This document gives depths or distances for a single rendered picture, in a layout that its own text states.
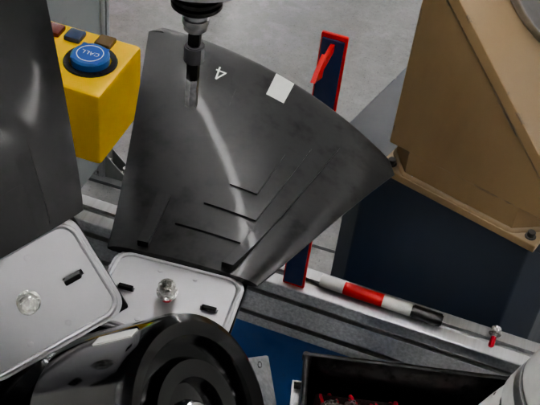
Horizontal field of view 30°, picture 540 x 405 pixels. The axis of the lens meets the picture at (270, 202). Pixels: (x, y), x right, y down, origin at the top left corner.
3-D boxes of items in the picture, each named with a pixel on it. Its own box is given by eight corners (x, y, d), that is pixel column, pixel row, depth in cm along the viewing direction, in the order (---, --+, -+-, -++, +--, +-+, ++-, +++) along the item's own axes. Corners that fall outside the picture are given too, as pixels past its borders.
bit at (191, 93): (190, 114, 53) (194, 30, 50) (177, 104, 54) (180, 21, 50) (205, 106, 54) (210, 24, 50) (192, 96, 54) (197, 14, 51)
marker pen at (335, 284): (319, 280, 111) (442, 321, 108) (323, 270, 112) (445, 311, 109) (317, 288, 112) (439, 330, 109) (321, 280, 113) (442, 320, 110)
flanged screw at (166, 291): (157, 317, 65) (157, 294, 63) (155, 299, 66) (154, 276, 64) (178, 314, 65) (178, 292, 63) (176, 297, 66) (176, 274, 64)
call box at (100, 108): (-34, 132, 109) (-45, 52, 102) (14, 83, 116) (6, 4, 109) (100, 176, 106) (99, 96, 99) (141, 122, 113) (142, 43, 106)
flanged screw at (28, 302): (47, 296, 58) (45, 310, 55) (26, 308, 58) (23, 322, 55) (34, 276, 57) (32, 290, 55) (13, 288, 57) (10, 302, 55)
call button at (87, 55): (63, 71, 102) (63, 56, 101) (82, 50, 105) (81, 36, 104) (99, 81, 102) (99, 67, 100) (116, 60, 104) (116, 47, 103)
